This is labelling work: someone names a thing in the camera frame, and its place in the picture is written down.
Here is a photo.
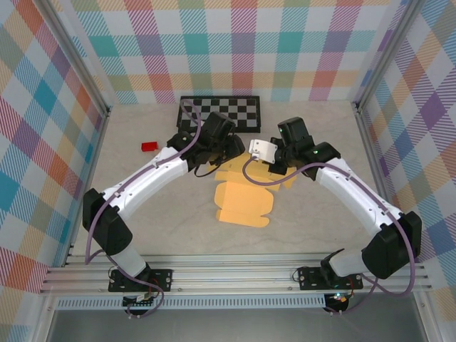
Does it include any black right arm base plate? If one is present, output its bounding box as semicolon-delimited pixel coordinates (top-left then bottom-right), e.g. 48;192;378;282
297;266;364;291

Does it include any slotted grey cable duct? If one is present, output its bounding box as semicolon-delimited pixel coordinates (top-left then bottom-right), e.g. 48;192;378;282
55;297;327;311

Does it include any aluminium mounting rail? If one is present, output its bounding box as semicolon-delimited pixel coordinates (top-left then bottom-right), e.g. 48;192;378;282
38;252;434;295

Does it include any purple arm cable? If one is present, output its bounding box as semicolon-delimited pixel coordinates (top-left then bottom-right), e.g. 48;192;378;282
242;156;420;316
84;98;207;319

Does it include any yellow paper box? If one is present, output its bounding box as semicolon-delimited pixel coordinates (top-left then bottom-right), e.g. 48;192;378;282
213;152;299;228

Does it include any aluminium side rail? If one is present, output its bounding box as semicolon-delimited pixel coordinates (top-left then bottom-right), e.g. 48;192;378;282
351;102;408;263
63;106;112;268

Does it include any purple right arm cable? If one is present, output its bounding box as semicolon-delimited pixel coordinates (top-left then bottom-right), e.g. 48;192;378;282
242;156;420;316

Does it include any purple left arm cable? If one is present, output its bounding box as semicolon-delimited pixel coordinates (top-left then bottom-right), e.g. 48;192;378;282
84;98;207;319

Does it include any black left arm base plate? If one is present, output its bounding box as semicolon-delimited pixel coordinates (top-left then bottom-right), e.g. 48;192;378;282
108;269;174;293

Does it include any small circuit board with LED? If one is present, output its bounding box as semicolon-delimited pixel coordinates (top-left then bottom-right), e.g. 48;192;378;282
327;291;350;306

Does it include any aluminium frame post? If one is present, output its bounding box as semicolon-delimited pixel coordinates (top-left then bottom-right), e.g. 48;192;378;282
41;0;112;118
351;0;421;112

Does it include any black and grey checkerboard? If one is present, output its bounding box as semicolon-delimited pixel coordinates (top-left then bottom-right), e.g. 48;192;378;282
175;95;264;135

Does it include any thin black camera cable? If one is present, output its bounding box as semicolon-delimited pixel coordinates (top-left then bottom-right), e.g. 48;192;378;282
194;164;221;178

